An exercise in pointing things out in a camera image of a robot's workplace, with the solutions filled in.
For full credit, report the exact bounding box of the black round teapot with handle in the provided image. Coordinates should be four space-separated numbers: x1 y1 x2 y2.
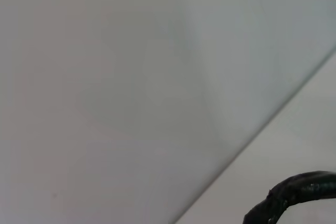
243 170 336 224

